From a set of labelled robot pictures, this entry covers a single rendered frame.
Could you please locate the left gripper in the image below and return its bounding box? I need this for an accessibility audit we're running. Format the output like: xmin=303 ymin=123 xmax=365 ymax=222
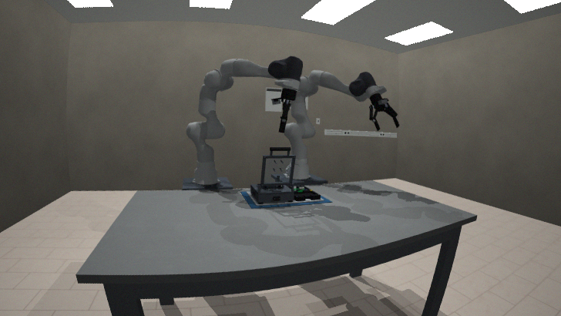
xmin=369 ymin=93 xmax=399 ymax=131

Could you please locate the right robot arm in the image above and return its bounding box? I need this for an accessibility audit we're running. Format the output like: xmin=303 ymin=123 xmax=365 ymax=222
xmin=186 ymin=56 xmax=303 ymax=185

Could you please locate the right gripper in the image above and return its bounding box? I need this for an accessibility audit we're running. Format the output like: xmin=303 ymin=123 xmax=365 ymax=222
xmin=279 ymin=89 xmax=297 ymax=133

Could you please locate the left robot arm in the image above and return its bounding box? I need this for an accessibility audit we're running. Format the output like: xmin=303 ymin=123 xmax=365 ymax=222
xmin=284 ymin=70 xmax=387 ymax=180

